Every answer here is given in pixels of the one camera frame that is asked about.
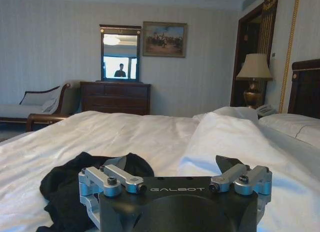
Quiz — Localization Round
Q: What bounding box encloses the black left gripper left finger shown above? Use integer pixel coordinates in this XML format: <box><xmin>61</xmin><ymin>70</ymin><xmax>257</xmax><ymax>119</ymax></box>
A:
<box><xmin>78</xmin><ymin>156</ymin><xmax>146</xmax><ymax>226</ymax></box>

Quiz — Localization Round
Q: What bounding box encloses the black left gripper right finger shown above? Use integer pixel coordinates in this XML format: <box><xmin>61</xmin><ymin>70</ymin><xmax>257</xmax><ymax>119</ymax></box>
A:
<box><xmin>209</xmin><ymin>154</ymin><xmax>273</xmax><ymax>219</ymax></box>

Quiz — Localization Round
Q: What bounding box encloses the white bed duvet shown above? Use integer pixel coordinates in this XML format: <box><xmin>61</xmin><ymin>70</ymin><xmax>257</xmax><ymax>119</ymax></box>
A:
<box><xmin>0</xmin><ymin>106</ymin><xmax>320</xmax><ymax>232</ymax></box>

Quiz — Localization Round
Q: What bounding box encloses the black garment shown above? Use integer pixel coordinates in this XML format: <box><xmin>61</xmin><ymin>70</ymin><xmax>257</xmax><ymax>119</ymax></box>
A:
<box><xmin>35</xmin><ymin>152</ymin><xmax>155</xmax><ymax>232</ymax></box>

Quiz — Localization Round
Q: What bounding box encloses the white desk telephone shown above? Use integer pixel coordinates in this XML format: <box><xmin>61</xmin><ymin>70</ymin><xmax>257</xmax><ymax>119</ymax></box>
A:
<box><xmin>256</xmin><ymin>104</ymin><xmax>278</xmax><ymax>117</ymax></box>

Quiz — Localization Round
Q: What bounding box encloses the white pillow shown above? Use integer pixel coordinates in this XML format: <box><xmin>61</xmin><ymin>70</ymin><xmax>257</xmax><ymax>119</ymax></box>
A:
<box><xmin>258</xmin><ymin>113</ymin><xmax>320</xmax><ymax>147</ymax></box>

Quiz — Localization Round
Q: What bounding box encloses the dark wooden dresser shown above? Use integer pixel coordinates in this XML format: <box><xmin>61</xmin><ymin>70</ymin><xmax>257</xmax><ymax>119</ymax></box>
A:
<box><xmin>79</xmin><ymin>81</ymin><xmax>152</xmax><ymax>116</ymax></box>

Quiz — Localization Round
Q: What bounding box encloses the brass table lamp beige shade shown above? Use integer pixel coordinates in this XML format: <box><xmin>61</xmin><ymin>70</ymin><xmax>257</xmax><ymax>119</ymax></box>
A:
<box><xmin>236</xmin><ymin>53</ymin><xmax>273</xmax><ymax>109</ymax></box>

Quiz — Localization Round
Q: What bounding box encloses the person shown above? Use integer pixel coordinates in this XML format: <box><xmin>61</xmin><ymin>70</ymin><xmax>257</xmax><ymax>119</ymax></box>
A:
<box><xmin>113</xmin><ymin>63</ymin><xmax>129</xmax><ymax>78</ymax></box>

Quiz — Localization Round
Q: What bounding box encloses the white upholstered chaise longue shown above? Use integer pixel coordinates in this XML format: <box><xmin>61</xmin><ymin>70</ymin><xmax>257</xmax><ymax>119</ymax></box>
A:
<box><xmin>0</xmin><ymin>82</ymin><xmax>79</xmax><ymax>132</ymax></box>

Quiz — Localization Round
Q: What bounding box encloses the dark wooden headboard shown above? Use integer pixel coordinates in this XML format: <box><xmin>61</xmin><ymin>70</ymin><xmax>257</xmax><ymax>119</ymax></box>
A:
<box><xmin>287</xmin><ymin>58</ymin><xmax>320</xmax><ymax>116</ymax></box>

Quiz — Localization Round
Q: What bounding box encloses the wood framed dresser mirror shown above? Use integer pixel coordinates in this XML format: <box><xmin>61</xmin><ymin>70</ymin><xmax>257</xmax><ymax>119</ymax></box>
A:
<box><xmin>95</xmin><ymin>23</ymin><xmax>143</xmax><ymax>83</ymax></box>

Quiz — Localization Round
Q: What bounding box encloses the framed landscape painting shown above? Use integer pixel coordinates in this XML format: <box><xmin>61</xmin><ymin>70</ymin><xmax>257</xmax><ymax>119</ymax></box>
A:
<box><xmin>142</xmin><ymin>21</ymin><xmax>188</xmax><ymax>59</ymax></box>

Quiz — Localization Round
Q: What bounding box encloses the gold rope trim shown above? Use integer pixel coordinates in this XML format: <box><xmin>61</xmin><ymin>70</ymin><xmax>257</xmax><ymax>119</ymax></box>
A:
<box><xmin>278</xmin><ymin>0</ymin><xmax>301</xmax><ymax>114</ymax></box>

